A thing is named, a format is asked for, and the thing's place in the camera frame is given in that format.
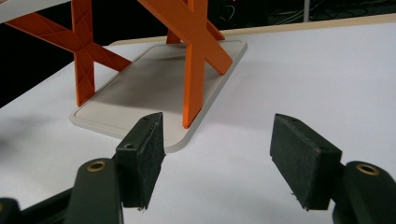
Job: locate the white shoe rack orange supports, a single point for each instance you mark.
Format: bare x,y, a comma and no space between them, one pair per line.
155,81

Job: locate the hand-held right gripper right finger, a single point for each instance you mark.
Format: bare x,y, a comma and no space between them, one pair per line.
305,161

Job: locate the white desk frame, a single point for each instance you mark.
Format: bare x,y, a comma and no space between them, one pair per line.
307,9

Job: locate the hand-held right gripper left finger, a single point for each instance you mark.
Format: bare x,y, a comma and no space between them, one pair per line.
140,161

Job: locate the white table mat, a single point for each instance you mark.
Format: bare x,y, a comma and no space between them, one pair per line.
295,71

